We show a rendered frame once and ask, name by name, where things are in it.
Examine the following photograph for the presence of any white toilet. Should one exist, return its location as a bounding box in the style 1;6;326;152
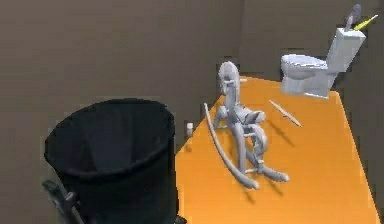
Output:
280;27;367;100

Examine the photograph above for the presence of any black round bin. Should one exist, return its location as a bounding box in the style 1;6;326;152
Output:
44;98;188;224

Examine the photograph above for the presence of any grey rocking horse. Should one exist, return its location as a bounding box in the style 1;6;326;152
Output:
203;61;291;191

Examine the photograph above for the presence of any yellow and white brush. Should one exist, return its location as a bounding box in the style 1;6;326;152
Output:
353;14;379;32

